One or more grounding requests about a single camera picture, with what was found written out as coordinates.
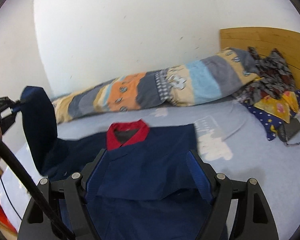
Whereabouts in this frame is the dark patterned clothes pile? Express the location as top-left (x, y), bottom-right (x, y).
top-left (233, 47), bottom-right (296, 105)

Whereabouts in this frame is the yellow and navy star pillow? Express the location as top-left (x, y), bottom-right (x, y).
top-left (243, 90), bottom-right (300, 141)

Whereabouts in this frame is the wooden headboard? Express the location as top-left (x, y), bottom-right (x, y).
top-left (219, 27), bottom-right (300, 89)

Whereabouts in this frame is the colourful patchwork rolled quilt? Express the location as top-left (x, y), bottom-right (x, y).
top-left (52, 48), bottom-right (259, 123)

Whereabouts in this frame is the navy jacket with red collar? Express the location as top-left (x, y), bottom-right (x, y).
top-left (21, 86), bottom-right (212, 239)

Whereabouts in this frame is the grey mesh pouch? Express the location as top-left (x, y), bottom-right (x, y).
top-left (277, 118), bottom-right (300, 142)

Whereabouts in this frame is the light blue cloud bedsheet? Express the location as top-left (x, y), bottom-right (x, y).
top-left (0, 99), bottom-right (300, 239)

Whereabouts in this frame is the black cable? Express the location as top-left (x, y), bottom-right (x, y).
top-left (0, 130), bottom-right (75, 240)

